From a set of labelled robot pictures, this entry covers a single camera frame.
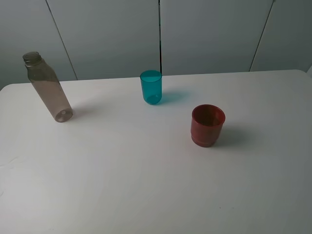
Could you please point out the teal transparent plastic cup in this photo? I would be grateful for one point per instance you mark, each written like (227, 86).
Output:
(151, 84)

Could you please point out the red plastic cup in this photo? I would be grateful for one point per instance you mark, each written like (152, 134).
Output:
(206, 125)

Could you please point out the clear plastic water bottle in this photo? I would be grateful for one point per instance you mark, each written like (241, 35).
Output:
(47, 85)

